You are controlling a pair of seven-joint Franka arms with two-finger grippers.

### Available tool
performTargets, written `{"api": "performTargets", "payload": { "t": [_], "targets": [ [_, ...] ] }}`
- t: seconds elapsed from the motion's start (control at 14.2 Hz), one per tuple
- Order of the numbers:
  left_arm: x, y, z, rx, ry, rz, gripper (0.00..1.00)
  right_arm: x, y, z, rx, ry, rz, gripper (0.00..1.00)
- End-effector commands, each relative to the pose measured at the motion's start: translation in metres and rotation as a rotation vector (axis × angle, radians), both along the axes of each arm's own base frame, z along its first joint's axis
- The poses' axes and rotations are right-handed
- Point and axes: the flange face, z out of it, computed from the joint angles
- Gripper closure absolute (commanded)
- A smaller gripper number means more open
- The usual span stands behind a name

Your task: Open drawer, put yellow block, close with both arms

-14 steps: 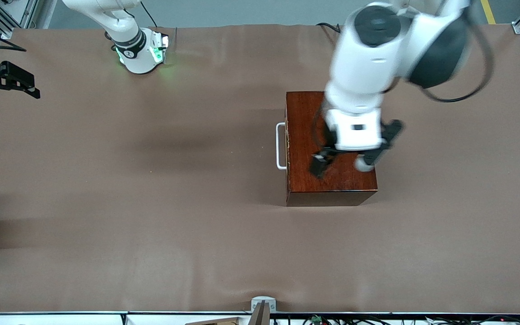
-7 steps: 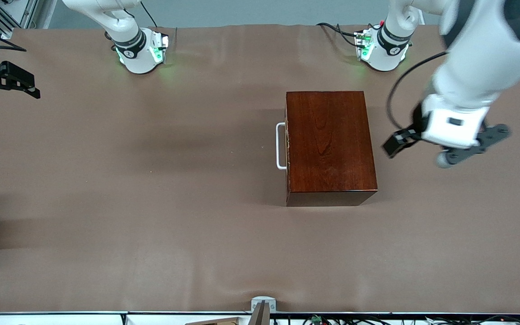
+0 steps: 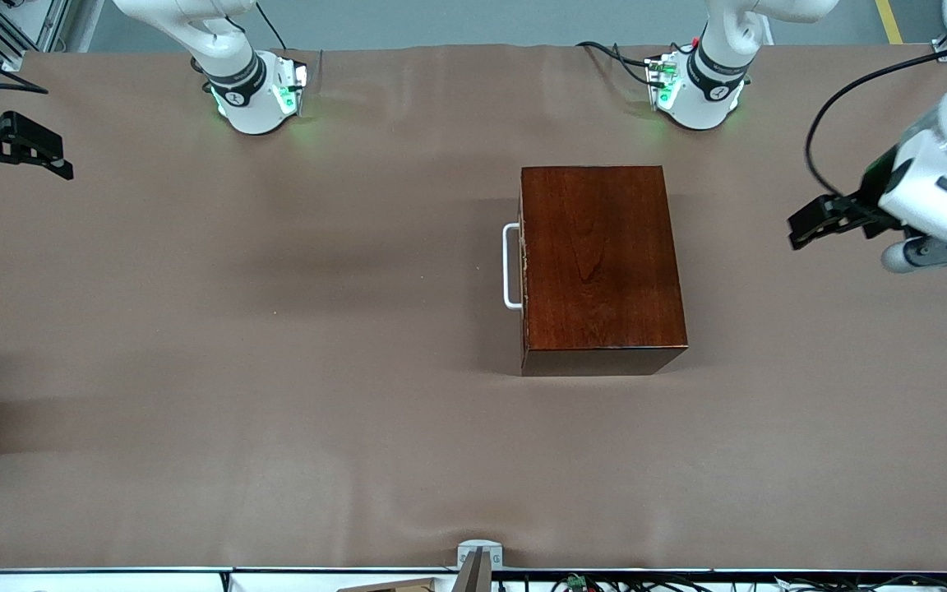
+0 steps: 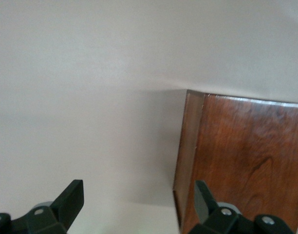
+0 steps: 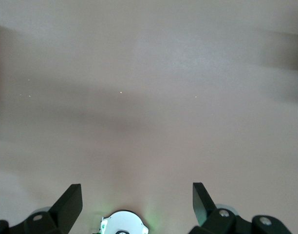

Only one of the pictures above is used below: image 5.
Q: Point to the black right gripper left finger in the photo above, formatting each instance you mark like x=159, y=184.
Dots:
x=63, y=212

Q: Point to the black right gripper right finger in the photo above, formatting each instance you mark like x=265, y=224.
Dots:
x=207, y=214

